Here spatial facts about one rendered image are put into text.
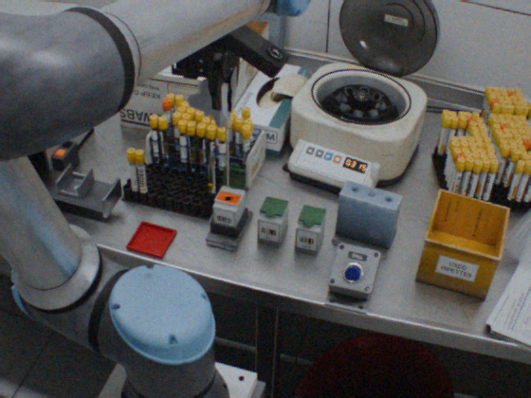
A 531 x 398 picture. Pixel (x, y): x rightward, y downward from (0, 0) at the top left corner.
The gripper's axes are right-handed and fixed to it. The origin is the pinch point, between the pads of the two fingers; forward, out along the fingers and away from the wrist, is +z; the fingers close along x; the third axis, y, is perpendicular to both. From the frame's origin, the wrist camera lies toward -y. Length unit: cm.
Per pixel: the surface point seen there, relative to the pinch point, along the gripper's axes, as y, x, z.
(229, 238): -1.2, 2.7, 22.3
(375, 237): -24.9, -3.7, 20.8
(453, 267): -39.2, 2.1, 18.2
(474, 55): -37, -57, 10
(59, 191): 30.8, 5.3, 18.9
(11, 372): 74, -2, 111
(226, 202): 0.0, 1.0, 16.0
